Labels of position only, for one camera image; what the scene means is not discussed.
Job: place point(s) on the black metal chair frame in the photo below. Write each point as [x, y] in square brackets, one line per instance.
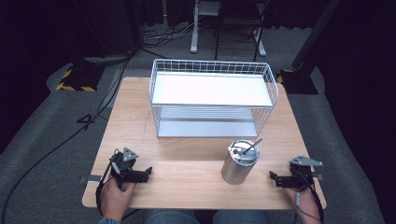
[238, 20]

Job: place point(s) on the person's legs in jeans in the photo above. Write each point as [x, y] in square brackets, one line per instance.
[205, 217]

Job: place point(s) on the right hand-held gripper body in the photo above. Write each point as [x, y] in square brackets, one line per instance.
[301, 171]

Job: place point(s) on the person's left hand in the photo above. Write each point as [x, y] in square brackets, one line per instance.
[115, 199]

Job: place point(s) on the person's right hand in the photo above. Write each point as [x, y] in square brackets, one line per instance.
[306, 203]

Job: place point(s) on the steel tumbler cup with lid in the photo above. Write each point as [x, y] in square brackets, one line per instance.
[238, 165]

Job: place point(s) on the grey tape strip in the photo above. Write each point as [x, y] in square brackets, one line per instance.
[91, 179]
[318, 177]

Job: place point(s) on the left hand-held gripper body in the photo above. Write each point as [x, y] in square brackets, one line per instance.
[124, 164]

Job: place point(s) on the white metal stand frame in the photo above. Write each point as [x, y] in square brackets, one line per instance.
[194, 34]

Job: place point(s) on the yellow black striped stand base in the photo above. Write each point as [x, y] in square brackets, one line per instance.
[295, 82]
[77, 79]

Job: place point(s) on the black slanted pole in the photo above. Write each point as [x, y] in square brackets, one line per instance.
[314, 34]

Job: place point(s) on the metal straw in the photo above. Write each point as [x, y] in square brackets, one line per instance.
[252, 146]

